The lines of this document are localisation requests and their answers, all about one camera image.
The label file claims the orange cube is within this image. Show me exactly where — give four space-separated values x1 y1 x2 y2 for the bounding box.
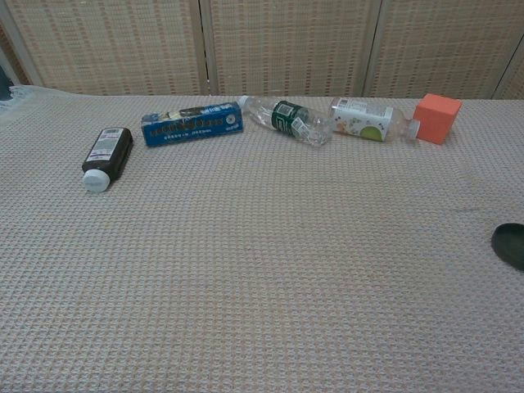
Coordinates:
413 93 463 145

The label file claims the clear water bottle green label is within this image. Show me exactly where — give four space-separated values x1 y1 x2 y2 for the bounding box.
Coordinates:
238 95 335 147

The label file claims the blue toothpaste box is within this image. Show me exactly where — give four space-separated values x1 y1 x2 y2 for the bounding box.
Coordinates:
141 101 245 147

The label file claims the beige woven fringed tablecloth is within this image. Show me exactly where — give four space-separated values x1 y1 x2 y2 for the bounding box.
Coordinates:
0 84 524 393

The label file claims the bamboo folding screen panel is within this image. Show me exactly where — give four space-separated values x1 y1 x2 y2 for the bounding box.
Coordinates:
200 0 382 98
362 0 524 99
493 48 524 101
0 0 208 97

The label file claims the dark brown bottle white cap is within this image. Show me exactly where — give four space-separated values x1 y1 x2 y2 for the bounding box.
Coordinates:
81 126 134 193

